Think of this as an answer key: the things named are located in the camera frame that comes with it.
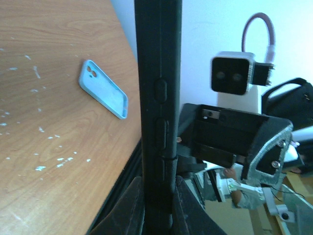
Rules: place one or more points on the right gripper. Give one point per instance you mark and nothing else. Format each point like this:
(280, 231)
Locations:
(225, 137)

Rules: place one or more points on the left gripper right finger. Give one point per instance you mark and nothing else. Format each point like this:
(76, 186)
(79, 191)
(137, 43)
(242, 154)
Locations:
(189, 217)

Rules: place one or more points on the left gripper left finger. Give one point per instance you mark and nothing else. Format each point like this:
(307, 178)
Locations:
(127, 216)

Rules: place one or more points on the black phone case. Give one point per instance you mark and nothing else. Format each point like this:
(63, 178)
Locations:
(158, 38)

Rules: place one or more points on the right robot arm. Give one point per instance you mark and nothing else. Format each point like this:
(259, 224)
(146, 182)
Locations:
(295, 105)

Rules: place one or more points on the light blue phone case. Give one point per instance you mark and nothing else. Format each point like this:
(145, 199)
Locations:
(98, 85)

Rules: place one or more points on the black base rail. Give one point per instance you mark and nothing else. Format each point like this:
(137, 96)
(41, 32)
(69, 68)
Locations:
(132, 169)

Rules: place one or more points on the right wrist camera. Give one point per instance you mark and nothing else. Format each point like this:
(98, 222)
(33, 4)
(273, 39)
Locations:
(236, 72)

